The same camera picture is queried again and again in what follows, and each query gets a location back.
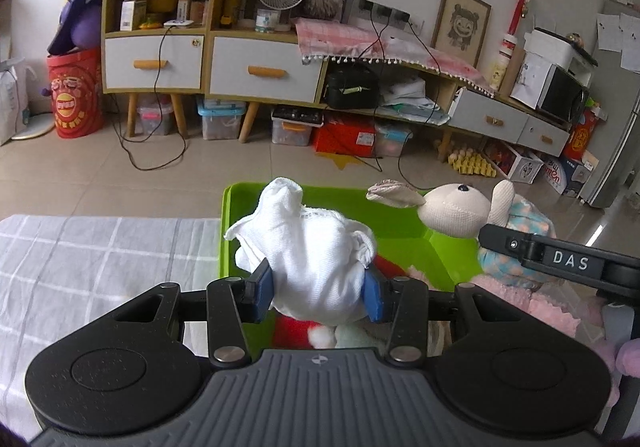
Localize red gift box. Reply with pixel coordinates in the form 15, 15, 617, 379
570, 109, 608, 162

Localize yellow egg tray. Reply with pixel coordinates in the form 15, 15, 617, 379
447, 147, 498, 178

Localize clear storage box blue lid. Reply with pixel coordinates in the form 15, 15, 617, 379
196, 97, 247, 141

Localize red santa hat plush toy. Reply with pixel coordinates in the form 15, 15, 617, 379
272, 254, 407, 353

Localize green plastic box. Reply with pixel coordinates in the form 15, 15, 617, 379
221, 182, 482, 362

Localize wooden shelf cabinet white drawers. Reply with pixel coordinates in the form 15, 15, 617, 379
101, 0, 328, 144

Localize clear storage box pink contents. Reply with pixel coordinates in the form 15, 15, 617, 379
136, 94, 176, 136

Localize pink checked cloth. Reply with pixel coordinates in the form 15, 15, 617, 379
295, 18, 486, 90

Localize black bag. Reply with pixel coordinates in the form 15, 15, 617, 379
324, 64, 381, 110

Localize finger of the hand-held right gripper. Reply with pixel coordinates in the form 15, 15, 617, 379
477, 224, 540, 270

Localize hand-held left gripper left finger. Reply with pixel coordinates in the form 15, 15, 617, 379
112, 258, 276, 369

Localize tall white bottle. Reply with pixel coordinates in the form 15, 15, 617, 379
489, 32, 518, 92

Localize red printed bucket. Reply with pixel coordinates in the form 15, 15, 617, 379
46, 47, 106, 139

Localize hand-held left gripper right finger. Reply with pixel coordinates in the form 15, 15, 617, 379
363, 268, 531, 364

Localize blue and red carton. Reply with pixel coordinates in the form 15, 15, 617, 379
545, 156, 598, 198

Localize clear storage box black lid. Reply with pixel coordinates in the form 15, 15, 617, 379
271, 105, 324, 148

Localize white crate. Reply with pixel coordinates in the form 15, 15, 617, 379
484, 139, 545, 185

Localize black cable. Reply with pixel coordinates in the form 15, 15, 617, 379
117, 24, 188, 172

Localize grey checked tablecloth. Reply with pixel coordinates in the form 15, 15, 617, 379
0, 213, 226, 438

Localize white paper shopping bag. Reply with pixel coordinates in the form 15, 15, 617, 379
0, 58, 31, 146

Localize white carton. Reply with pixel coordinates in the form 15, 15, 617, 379
120, 0, 148, 32

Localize glass jar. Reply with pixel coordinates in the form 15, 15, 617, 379
255, 8, 281, 34

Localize white cloth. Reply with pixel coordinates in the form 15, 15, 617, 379
223, 177, 378, 326

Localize purple plush toy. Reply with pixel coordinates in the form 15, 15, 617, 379
47, 0, 105, 55

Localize round white base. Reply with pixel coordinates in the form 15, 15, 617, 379
10, 118, 56, 141

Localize clear storage box colourful contents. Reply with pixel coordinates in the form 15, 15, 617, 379
374, 124, 415, 158

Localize pink plush rabbit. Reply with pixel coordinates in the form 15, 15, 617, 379
407, 267, 621, 368

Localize framed cartoon girl picture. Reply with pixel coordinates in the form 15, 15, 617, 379
431, 0, 492, 70

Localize yellow star mat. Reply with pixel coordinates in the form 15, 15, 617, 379
317, 151, 368, 172

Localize white paper sheet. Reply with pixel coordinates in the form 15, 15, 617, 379
510, 52, 551, 108

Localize long low wooden cabinet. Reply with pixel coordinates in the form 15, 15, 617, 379
320, 54, 591, 162

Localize small printed carton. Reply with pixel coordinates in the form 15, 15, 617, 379
177, 0, 206, 22

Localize white paper note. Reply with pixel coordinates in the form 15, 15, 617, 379
597, 12, 622, 52
620, 12, 640, 72

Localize pile of papers and bags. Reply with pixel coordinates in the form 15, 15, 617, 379
382, 77, 451, 125

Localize cream rabbit doll blue dress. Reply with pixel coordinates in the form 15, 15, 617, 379
366, 178, 557, 288

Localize grey refrigerator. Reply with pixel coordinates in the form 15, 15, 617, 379
580, 0, 640, 208

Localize red cardboard box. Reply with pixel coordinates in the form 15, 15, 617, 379
312, 119, 378, 158

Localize yellow can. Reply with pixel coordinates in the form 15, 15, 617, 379
223, 0, 246, 25

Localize black microwave oven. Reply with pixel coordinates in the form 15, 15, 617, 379
536, 64, 591, 122

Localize white printer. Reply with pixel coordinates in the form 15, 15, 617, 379
522, 27, 599, 75

